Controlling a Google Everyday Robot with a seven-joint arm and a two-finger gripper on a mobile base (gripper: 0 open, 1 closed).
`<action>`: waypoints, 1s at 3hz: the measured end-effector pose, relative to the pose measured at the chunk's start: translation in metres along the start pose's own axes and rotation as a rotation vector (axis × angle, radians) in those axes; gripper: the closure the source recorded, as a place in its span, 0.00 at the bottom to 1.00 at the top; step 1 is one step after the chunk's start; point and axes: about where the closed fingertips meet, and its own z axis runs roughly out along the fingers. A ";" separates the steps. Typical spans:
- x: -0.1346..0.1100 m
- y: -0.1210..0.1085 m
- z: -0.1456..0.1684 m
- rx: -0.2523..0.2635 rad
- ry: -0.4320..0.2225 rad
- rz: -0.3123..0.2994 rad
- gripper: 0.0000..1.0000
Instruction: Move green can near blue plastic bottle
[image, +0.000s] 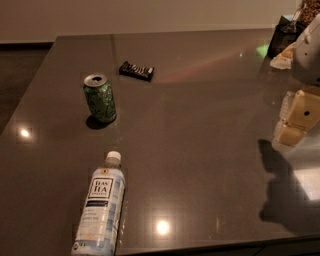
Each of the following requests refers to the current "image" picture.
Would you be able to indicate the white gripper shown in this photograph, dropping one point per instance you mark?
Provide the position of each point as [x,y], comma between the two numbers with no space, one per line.
[308,56]

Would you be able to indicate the green soda can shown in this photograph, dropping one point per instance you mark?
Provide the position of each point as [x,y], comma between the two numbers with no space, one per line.
[99,96]

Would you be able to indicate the blue label plastic tea bottle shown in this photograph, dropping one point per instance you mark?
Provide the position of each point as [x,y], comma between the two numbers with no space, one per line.
[99,223]

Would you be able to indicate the white snack packet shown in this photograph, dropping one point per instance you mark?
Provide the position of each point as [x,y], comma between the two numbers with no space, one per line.
[284,59]

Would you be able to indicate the black bag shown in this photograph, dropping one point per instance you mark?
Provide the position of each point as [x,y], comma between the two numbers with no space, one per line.
[283,36]

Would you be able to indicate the jar of nuts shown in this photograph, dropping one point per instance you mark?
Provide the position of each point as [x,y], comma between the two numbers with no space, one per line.
[309,10]

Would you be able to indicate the black snack bar wrapper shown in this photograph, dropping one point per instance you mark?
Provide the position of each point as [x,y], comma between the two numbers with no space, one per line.
[134,71]

